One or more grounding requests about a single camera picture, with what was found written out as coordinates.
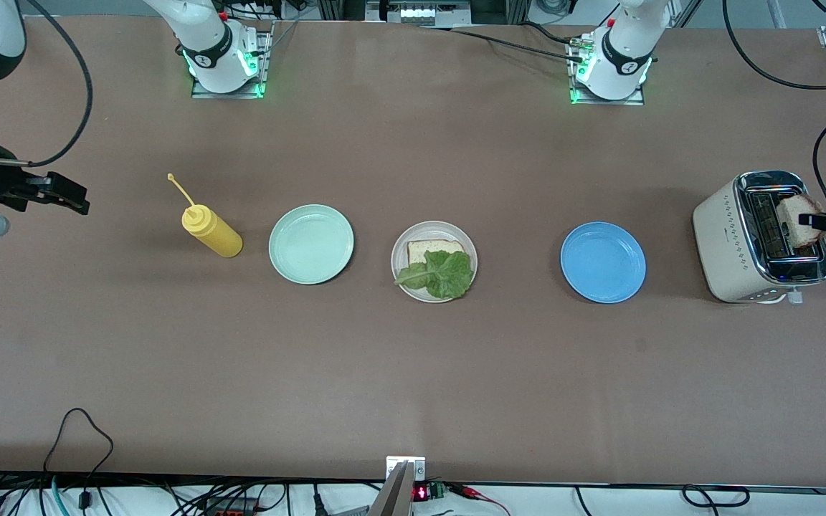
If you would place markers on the yellow squeeze bottle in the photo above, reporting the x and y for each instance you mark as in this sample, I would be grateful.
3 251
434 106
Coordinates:
219 240

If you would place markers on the red display module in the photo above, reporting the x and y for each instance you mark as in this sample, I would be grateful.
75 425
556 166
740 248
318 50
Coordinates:
421 493

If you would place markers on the brown toast bread slice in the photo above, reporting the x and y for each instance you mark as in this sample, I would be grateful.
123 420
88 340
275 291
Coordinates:
424 251
789 222

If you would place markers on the orange black power strip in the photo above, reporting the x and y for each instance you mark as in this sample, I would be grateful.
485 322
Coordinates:
230 510

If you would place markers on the green plate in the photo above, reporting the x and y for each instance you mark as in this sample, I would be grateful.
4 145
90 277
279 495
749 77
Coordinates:
311 245

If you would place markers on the red black clip lead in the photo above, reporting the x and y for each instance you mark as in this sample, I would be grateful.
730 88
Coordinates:
470 491

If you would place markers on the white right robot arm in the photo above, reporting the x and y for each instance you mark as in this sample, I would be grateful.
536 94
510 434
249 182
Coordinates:
201 32

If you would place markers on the blue plate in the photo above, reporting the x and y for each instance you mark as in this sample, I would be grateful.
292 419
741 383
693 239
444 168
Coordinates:
603 262

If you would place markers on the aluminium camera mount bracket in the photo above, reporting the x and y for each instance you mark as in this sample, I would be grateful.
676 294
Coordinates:
395 494

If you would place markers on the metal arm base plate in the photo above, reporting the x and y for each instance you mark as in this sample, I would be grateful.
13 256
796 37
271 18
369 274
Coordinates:
610 102
226 94

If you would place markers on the aluminium frame post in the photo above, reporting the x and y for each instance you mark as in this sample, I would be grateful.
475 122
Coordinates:
330 8
520 8

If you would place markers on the beige chrome toaster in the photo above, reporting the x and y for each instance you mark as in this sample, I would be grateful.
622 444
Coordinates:
725 247

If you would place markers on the green lettuce leaf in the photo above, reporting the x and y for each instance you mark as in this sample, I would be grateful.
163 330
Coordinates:
449 276

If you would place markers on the beige plate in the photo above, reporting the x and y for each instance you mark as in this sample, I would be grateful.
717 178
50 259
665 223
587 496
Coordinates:
434 229

